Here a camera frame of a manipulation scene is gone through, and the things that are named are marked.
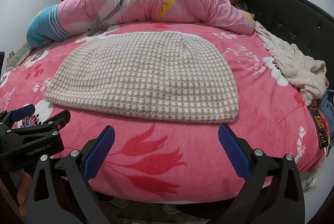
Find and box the person's left hand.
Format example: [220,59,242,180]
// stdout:
[16,172,33,217]

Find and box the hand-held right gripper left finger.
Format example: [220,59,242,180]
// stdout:
[27,125,116,224]

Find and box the pink floral bed sheet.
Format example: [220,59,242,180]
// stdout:
[0,19,329,201]

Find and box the beige white checked knit sweater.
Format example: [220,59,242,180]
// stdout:
[44,31,240,124]

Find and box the green patterned cloth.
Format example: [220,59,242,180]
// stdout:
[5,42,35,70]

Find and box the black smartphone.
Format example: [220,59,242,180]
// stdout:
[308,105,329,149]

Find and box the pale slipper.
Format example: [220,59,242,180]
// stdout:
[111,198,129,208]
[162,203,180,215]

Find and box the white fleece blanket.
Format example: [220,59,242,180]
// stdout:
[254,21,328,107]

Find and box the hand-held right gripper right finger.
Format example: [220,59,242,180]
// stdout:
[218,123,306,224]

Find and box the pink printed quilt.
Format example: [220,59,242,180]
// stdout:
[26,0,256,48]

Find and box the blue denim garment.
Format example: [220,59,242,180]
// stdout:
[317,90,334,143]

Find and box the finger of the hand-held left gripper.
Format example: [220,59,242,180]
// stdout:
[0,103,36,131]
[10,109,71,144]

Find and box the black padded bed headboard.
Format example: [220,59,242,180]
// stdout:
[235,0,334,84]

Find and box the white wall socket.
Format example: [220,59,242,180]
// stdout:
[300,173,320,192]

